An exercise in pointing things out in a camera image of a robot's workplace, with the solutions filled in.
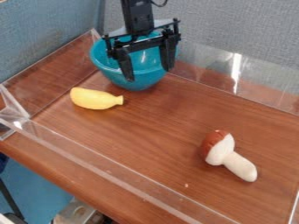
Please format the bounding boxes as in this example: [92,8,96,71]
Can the clear acrylic tray walls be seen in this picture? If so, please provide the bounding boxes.
[0,31,299,224]

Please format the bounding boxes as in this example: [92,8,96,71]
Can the brown and white toy mushroom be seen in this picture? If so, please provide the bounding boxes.
[201,129,258,182]

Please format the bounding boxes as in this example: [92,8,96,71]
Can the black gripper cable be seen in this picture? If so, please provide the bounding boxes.
[150,0,170,9]

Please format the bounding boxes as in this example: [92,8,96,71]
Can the grey metal bracket under table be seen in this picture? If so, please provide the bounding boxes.
[52,198,104,224]

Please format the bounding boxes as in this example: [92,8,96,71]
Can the blue plastic bowl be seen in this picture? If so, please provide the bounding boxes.
[90,37,169,91]

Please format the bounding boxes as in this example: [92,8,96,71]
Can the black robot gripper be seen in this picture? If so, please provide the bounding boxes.
[104,0,182,82]

